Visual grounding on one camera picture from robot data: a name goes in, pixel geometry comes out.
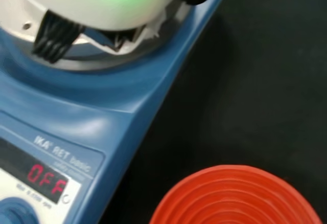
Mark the orange ribbed round ring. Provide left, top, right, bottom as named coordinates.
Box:
left=149, top=164, right=324, bottom=224

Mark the black bench cloth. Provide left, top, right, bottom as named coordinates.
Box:
left=118, top=0, right=327, bottom=224

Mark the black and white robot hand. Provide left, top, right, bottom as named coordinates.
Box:
left=0, top=0, right=217, bottom=64

